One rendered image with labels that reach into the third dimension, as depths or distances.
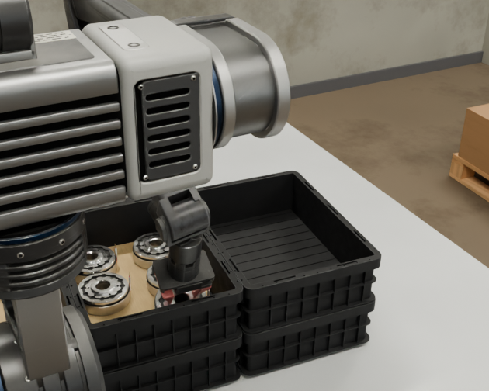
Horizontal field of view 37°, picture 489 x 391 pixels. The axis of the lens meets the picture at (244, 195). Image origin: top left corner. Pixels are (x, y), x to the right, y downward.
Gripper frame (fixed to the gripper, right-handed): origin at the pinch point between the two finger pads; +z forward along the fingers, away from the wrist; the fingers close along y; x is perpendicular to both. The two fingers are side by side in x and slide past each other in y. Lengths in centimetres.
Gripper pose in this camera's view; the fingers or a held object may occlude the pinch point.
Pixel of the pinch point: (181, 295)
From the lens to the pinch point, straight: 141.8
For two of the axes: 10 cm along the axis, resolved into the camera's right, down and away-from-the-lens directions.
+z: -1.1, 6.4, 7.6
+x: 3.4, 7.4, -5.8
